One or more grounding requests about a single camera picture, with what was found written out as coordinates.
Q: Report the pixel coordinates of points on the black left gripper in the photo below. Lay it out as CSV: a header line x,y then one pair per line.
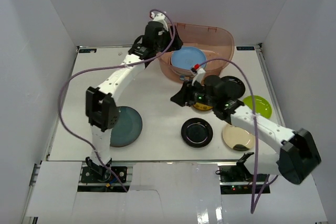
x,y
171,40

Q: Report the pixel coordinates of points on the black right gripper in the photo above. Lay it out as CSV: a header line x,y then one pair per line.
x,y
185,95

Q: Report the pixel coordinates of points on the yellow patterned black plate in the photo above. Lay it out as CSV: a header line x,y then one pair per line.
x,y
202,107

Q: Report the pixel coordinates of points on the light blue plastic plate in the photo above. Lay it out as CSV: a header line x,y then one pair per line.
x,y
187,57

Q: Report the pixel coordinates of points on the black glossy plate front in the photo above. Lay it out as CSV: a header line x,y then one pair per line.
x,y
196,133

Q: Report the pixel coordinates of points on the beige ceramic plate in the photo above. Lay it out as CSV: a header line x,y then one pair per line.
x,y
237,138

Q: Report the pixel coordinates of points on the dark teal ceramic plate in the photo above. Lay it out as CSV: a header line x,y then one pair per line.
x,y
128,127

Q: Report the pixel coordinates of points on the yellow-orange plastic plate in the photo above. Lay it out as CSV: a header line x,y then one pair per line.
x,y
180,71

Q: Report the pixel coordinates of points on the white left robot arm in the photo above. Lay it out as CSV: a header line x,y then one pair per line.
x,y
101,108

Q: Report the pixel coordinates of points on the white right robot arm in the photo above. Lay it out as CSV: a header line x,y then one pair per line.
x,y
296,154

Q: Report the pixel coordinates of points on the translucent pink plastic bin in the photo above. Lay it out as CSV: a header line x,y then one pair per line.
x,y
211,46

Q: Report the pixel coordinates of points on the black plate rear right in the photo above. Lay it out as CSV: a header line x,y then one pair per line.
x,y
234,87

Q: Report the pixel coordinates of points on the right blue corner label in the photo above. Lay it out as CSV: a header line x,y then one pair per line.
x,y
245,48

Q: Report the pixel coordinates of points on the blue corner label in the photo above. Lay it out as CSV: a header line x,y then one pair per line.
x,y
245,48
87,51

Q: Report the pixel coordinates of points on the lime green plate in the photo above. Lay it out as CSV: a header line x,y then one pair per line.
x,y
263,107

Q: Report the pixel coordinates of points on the left blue corner label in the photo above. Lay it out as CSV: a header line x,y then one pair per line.
x,y
87,51

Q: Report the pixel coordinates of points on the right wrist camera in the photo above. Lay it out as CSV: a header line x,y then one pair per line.
x,y
199,74

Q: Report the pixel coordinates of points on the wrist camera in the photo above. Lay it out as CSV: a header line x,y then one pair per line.
x,y
199,74
159,17

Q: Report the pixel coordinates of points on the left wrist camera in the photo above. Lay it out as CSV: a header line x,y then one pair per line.
x,y
159,17

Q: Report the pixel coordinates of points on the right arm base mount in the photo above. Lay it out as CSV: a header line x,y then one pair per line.
x,y
237,172

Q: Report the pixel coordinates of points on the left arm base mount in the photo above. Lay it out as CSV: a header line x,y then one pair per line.
x,y
98,174

